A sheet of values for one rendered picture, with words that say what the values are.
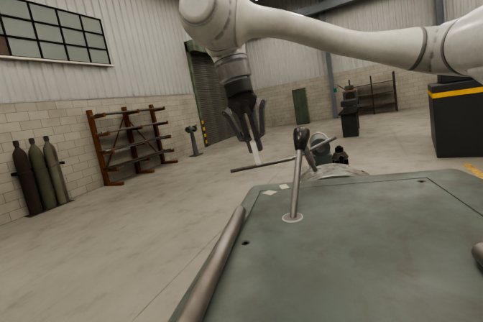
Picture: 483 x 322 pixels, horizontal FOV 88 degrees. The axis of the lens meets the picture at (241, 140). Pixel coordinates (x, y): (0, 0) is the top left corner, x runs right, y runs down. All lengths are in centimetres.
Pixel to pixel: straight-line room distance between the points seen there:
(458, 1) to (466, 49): 1502
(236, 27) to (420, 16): 1485
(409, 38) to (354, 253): 51
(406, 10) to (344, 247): 1502
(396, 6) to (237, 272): 1517
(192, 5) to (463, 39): 50
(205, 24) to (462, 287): 49
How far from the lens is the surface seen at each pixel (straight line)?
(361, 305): 31
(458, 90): 541
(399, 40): 72
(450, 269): 37
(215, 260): 35
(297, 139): 48
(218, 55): 67
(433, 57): 73
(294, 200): 46
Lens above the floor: 146
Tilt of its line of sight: 7 degrees down
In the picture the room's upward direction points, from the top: 10 degrees counter-clockwise
